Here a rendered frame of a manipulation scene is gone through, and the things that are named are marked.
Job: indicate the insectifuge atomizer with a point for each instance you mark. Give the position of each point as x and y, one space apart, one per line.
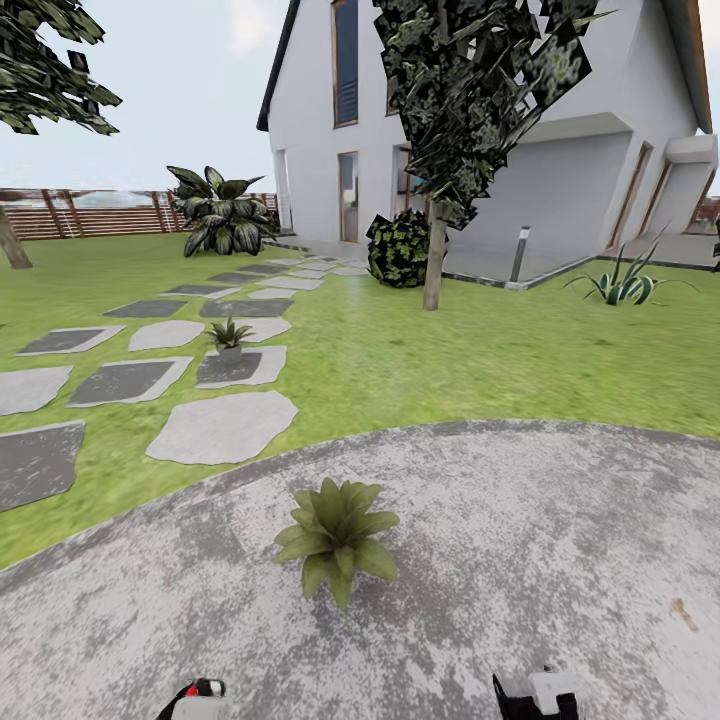
206 686

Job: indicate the pot plant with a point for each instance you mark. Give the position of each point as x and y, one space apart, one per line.
227 339
333 534

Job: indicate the fixed window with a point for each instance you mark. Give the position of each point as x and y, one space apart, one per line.
349 196

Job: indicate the door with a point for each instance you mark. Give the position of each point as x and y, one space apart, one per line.
407 185

